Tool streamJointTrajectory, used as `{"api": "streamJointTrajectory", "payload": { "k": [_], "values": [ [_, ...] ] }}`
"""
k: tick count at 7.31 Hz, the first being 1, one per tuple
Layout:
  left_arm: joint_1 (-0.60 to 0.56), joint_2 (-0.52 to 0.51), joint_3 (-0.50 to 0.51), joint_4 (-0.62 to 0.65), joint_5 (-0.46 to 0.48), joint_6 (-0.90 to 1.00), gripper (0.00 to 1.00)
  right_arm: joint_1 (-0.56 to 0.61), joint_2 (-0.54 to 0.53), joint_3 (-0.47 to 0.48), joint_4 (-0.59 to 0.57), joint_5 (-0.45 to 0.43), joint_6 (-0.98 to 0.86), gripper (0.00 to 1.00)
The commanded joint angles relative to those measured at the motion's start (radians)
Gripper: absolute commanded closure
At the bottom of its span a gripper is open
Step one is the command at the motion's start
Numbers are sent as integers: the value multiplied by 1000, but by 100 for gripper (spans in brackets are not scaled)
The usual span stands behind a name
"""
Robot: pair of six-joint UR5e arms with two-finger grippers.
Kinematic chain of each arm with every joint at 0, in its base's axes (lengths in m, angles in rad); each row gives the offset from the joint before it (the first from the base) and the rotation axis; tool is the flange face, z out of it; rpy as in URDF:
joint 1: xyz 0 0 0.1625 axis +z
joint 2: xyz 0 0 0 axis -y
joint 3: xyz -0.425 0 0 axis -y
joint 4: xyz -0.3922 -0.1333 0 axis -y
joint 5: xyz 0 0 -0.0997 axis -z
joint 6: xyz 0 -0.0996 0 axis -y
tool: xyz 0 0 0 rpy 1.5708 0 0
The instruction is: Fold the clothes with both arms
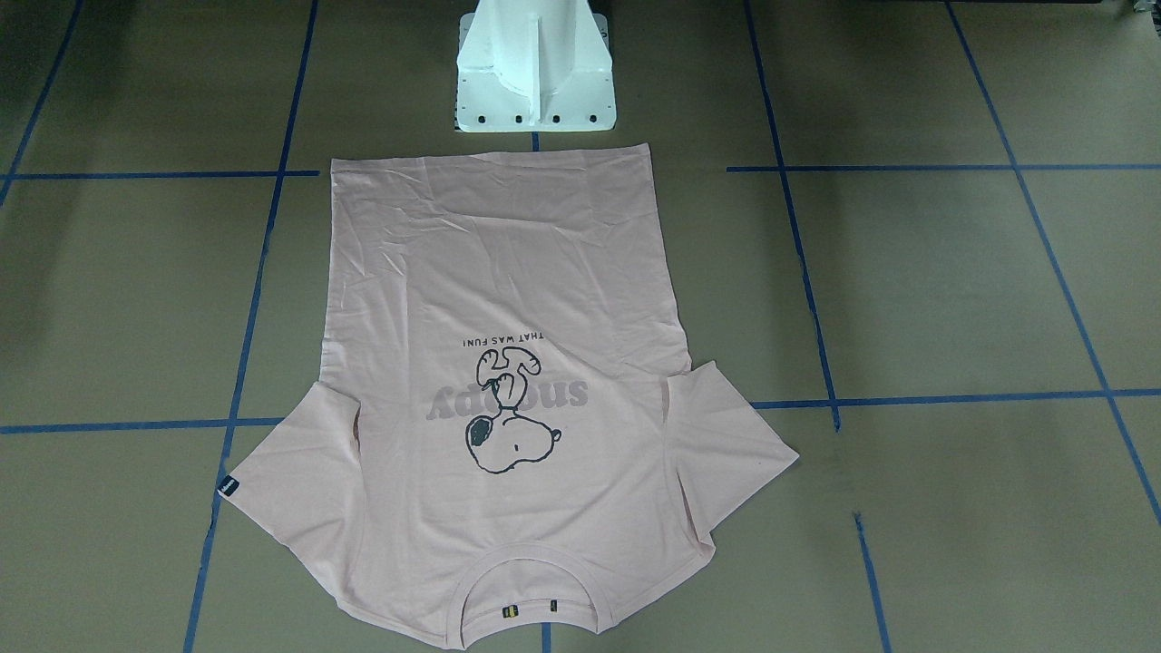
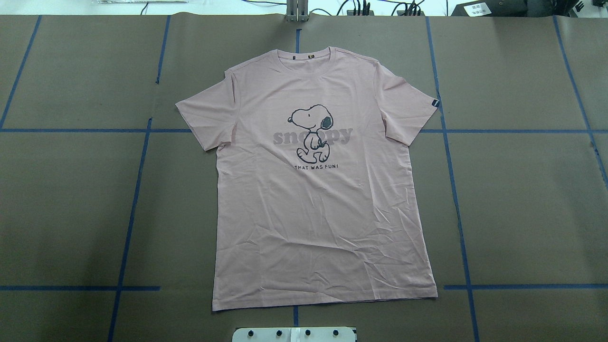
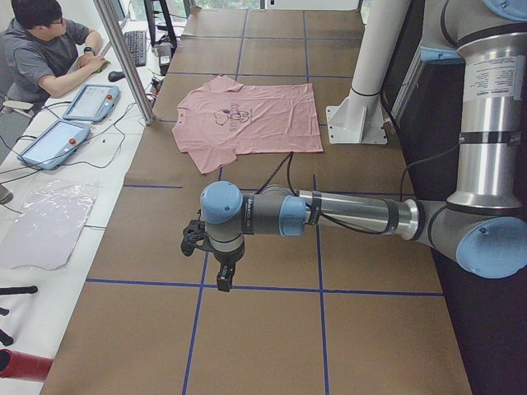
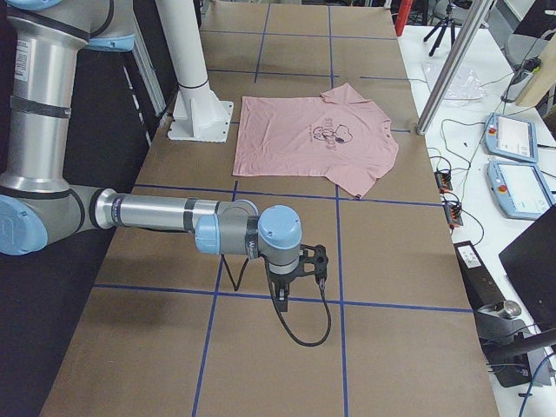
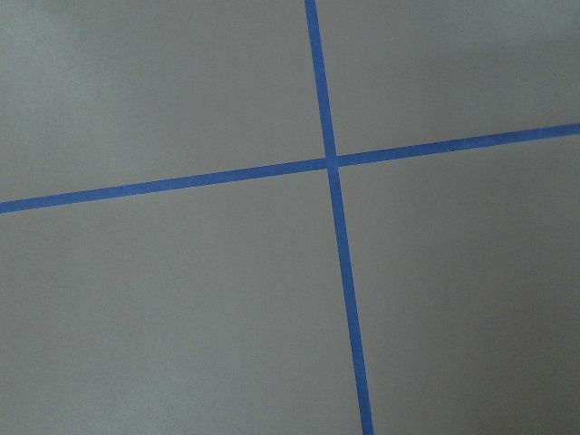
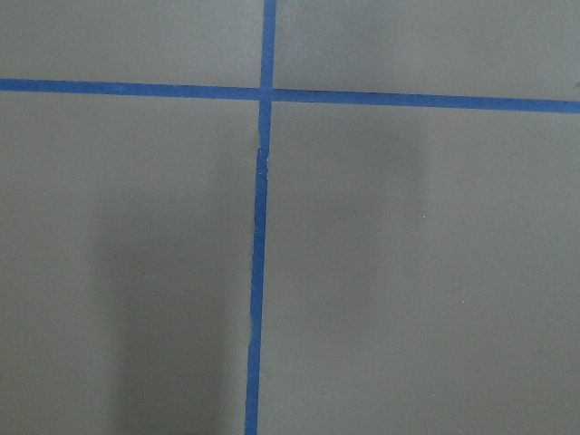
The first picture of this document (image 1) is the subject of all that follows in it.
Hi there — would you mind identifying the pink Snoopy t-shirt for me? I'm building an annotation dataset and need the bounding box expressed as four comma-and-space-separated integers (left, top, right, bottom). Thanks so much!
219, 145, 796, 650

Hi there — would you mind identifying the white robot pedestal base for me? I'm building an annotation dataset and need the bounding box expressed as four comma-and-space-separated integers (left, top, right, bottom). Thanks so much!
454, 1, 618, 132

